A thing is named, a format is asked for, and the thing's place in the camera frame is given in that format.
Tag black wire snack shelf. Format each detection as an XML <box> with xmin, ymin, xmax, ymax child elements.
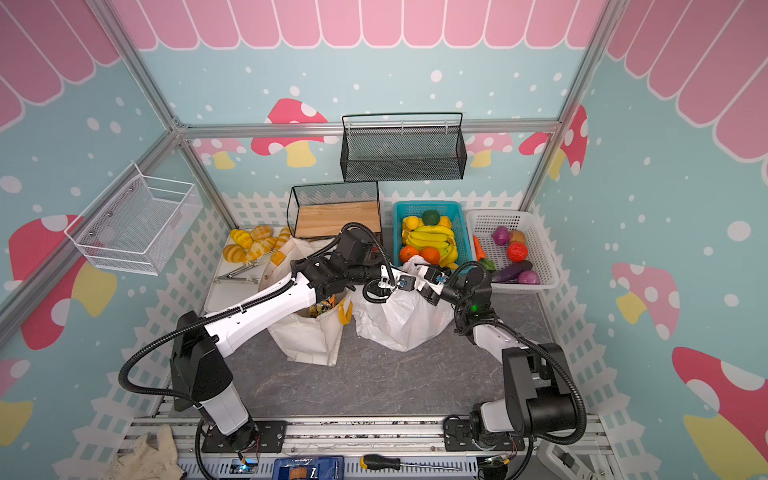
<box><xmin>286</xmin><ymin>181</ymin><xmax>382</xmax><ymax>240</ymax></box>

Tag blue electronics box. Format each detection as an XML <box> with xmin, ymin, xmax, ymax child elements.
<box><xmin>272</xmin><ymin>456</ymin><xmax>345</xmax><ymax>480</ymax></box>

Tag white plastic grocery bag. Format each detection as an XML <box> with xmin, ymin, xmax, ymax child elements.
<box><xmin>350</xmin><ymin>288</ymin><xmax>454</xmax><ymax>352</ymax></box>

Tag white plastic vegetable basket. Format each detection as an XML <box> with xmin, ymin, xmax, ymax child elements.
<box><xmin>465</xmin><ymin>209</ymin><xmax>560</xmax><ymax>294</ymax></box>

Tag green avocado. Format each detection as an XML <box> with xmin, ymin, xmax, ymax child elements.
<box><xmin>421</xmin><ymin>209</ymin><xmax>441</xmax><ymax>226</ymax></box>

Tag white canvas tote bag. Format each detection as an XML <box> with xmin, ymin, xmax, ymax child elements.
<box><xmin>260</xmin><ymin>237</ymin><xmax>352</xmax><ymax>366</ymax></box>

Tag orange fruit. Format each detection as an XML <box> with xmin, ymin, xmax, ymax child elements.
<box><xmin>398</xmin><ymin>245</ymin><xmax>419</xmax><ymax>264</ymax></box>
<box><xmin>419</xmin><ymin>246</ymin><xmax>441</xmax><ymax>265</ymax></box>

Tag orange carrot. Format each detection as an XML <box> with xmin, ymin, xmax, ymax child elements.
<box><xmin>473</xmin><ymin>236</ymin><xmax>486</xmax><ymax>261</ymax></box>

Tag brown potato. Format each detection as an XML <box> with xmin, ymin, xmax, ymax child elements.
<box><xmin>510</xmin><ymin>230</ymin><xmax>526</xmax><ymax>244</ymax></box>

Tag black handled screwdriver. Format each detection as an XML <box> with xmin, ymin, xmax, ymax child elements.
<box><xmin>359</xmin><ymin>454</ymin><xmax>460</xmax><ymax>471</ymax></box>

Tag orange fruit right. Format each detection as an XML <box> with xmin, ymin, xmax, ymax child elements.
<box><xmin>419</xmin><ymin>246</ymin><xmax>441</xmax><ymax>265</ymax></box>

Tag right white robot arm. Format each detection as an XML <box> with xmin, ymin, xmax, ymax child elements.
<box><xmin>416</xmin><ymin>261</ymin><xmax>587</xmax><ymax>445</ymax></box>

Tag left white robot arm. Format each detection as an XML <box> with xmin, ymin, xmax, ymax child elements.
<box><xmin>118</xmin><ymin>222</ymin><xmax>423</xmax><ymax>440</ymax></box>

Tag white wire wall basket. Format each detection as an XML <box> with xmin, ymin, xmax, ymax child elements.
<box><xmin>64</xmin><ymin>164</ymin><xmax>203</xmax><ymax>276</ymax></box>

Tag striped bread roll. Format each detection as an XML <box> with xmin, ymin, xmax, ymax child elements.
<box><xmin>230</xmin><ymin>229</ymin><xmax>253</xmax><ymax>251</ymax></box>

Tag black mesh wall basket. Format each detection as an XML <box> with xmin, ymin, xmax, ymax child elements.
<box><xmin>340</xmin><ymin>112</ymin><xmax>468</xmax><ymax>182</ymax></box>

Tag yellow banana bunch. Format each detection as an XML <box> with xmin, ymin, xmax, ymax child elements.
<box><xmin>403</xmin><ymin>225</ymin><xmax>459</xmax><ymax>267</ymax></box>

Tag green leafy vegetable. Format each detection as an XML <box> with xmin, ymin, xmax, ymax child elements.
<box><xmin>478</xmin><ymin>258</ymin><xmax>496</xmax><ymax>272</ymax></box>

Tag red tomato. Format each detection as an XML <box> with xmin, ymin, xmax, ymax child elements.
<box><xmin>506</xmin><ymin>242</ymin><xmax>529</xmax><ymax>262</ymax></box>

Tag yellow lemon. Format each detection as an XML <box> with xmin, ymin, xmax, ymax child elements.
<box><xmin>402</xmin><ymin>216</ymin><xmax>423</xmax><ymax>231</ymax></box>

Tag beige cloth rag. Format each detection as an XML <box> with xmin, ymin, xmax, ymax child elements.
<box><xmin>104</xmin><ymin>425</ymin><xmax>185</xmax><ymax>480</ymax></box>

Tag teal plastic fruit basket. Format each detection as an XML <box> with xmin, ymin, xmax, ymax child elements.
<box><xmin>393</xmin><ymin>200</ymin><xmax>473</xmax><ymax>268</ymax></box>

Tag gold black snack bag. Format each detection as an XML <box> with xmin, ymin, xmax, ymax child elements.
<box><xmin>308</xmin><ymin>296</ymin><xmax>337</xmax><ymax>318</ymax></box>

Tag metal tongs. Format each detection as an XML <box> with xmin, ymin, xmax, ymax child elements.
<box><xmin>214</xmin><ymin>262</ymin><xmax>260</xmax><ymax>284</ymax></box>

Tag purple onion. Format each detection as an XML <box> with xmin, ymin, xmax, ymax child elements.
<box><xmin>491</xmin><ymin>226</ymin><xmax>511</xmax><ymax>246</ymax></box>

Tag orange fruit left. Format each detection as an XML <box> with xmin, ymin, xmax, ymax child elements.
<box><xmin>398</xmin><ymin>245</ymin><xmax>419</xmax><ymax>264</ymax></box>

